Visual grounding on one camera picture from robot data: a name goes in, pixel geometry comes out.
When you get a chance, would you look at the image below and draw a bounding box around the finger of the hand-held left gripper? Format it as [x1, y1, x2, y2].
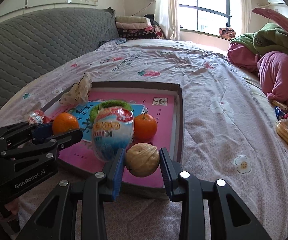
[0, 129, 84, 164]
[0, 121, 54, 145]

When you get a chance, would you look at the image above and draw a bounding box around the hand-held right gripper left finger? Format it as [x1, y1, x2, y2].
[15, 148, 126, 240]

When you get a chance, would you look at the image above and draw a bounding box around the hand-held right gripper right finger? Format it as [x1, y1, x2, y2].
[158, 147, 273, 240]

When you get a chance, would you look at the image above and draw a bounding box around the orange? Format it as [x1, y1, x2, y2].
[52, 112, 81, 135]
[133, 113, 158, 141]

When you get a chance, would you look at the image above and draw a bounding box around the walnut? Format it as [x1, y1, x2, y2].
[125, 142, 160, 178]

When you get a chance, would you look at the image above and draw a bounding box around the blue toy egg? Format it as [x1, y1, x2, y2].
[91, 105, 134, 162]

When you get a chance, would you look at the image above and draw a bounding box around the green fuzzy scrunchie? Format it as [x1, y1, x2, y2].
[88, 100, 132, 123]

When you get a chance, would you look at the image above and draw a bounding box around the cream plush toy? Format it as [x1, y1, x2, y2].
[60, 72, 92, 107]

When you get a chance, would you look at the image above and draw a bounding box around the dark grey shallow box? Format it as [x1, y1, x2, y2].
[40, 81, 184, 200]

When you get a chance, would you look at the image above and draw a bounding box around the person's left hand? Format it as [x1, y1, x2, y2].
[4, 200, 20, 216]

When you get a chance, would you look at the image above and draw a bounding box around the pink and blue book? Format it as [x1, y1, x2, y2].
[46, 91, 176, 188]

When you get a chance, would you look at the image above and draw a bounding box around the grey quilted headboard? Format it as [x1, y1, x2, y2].
[0, 7, 121, 120]

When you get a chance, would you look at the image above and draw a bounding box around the dark blue cloth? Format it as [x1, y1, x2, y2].
[99, 38, 127, 48]

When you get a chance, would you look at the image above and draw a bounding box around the dark patterned folded blanket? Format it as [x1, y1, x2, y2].
[118, 27, 164, 40]

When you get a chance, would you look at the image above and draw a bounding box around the yellow wafer packet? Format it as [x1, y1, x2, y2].
[276, 120, 288, 144]

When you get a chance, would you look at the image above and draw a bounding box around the small blue snack packet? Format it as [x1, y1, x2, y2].
[274, 107, 287, 120]

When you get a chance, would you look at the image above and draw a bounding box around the pink folded blanket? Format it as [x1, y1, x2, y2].
[116, 21, 152, 30]

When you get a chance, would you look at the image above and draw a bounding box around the small yellow snack packet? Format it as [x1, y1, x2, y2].
[271, 100, 288, 112]

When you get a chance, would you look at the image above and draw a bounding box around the cream folded blanket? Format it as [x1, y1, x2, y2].
[115, 16, 151, 23]

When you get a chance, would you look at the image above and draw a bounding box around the black clothing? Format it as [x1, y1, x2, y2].
[144, 14, 159, 27]

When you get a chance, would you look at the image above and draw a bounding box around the pink quilt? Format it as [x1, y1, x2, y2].
[228, 42, 288, 120]

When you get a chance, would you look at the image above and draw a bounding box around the patterned bag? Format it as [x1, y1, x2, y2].
[219, 27, 235, 40]

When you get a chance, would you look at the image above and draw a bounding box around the cream curtain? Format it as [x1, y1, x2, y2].
[148, 0, 181, 40]
[235, 0, 252, 37]

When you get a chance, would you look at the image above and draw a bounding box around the green blanket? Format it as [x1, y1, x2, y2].
[230, 23, 288, 64]

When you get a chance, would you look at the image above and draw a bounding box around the black framed window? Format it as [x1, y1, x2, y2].
[179, 0, 237, 34]

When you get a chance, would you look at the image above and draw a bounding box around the wall cable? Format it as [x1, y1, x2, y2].
[131, 1, 156, 17]

